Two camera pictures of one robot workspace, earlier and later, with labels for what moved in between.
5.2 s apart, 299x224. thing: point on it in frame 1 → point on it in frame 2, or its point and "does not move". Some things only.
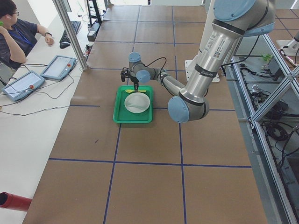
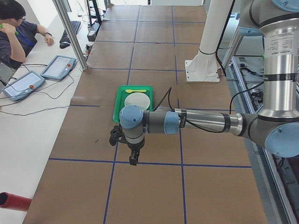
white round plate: (137, 102) does not move
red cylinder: (9, 200) does not move
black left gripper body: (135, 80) → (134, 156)
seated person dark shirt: (17, 37) does not move
